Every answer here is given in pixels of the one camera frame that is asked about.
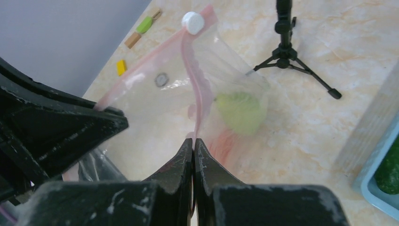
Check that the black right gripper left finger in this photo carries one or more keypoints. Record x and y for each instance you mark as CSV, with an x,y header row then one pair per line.
x,y
163,199

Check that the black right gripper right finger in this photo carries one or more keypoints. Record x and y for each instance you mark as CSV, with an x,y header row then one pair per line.
x,y
224,200

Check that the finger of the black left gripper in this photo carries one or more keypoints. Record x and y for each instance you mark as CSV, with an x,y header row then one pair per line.
x,y
44,131

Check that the clear pink zip top bag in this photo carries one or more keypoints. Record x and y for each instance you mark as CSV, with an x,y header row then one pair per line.
x,y
199,68

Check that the white bag zipper slider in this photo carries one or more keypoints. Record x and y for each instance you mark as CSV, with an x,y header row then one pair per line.
x,y
193,22

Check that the smooth orange carrot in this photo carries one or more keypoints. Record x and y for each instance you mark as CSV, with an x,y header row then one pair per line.
x,y
221,146

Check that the yellow block near left edge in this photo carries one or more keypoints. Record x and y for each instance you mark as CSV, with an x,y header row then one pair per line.
x,y
121,67

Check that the black white poker chip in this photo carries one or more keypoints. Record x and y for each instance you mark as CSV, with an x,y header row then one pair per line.
x,y
161,80

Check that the green and wood block stick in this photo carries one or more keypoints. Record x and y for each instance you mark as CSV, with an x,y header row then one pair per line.
x,y
143,27

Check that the dark green cucumber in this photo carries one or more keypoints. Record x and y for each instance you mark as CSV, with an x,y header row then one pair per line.
x,y
387,174

